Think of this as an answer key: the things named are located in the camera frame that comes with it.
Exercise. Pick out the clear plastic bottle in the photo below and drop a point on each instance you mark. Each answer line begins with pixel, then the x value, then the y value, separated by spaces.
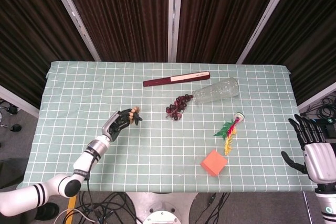
pixel 218 90

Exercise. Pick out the black wheeled stand base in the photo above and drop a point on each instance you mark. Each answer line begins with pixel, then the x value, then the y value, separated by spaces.
pixel 13 127

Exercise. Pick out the black power strip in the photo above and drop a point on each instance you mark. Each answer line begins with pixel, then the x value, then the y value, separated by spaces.
pixel 330 128

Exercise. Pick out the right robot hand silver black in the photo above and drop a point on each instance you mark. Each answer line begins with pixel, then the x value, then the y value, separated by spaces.
pixel 320 161

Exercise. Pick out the yellow floor tape strip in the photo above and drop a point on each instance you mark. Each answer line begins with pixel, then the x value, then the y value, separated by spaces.
pixel 71 203

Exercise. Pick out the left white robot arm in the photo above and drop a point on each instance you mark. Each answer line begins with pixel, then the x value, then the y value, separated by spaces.
pixel 84 161

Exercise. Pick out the white frame post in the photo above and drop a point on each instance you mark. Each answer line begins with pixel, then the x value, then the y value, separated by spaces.
pixel 76 19
pixel 265 19
pixel 317 95
pixel 18 100
pixel 174 16

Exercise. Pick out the green checked tablecloth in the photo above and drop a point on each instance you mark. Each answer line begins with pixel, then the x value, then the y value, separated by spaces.
pixel 105 82

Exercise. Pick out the orange cube box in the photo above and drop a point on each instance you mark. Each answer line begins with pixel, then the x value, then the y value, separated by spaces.
pixel 214 163

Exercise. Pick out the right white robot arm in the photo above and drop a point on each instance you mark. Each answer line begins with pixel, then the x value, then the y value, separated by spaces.
pixel 326 203

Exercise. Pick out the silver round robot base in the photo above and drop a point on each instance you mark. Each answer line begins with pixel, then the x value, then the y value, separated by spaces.
pixel 161 208

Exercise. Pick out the dark brown curtain panel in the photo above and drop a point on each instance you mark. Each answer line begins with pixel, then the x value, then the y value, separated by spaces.
pixel 123 14
pixel 29 30
pixel 309 30
pixel 223 14

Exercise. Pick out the colourful feather shuttlecock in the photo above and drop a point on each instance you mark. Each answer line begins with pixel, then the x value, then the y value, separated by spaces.
pixel 231 130

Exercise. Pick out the black shoe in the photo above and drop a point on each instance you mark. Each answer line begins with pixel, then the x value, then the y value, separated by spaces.
pixel 50 211

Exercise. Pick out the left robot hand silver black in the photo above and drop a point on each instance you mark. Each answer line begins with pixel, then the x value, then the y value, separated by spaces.
pixel 114 125

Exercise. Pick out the maroon folding fan cream label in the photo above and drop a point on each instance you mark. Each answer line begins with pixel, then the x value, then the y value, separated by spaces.
pixel 162 81

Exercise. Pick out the dark red grape bunch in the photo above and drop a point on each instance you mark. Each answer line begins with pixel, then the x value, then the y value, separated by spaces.
pixel 180 102

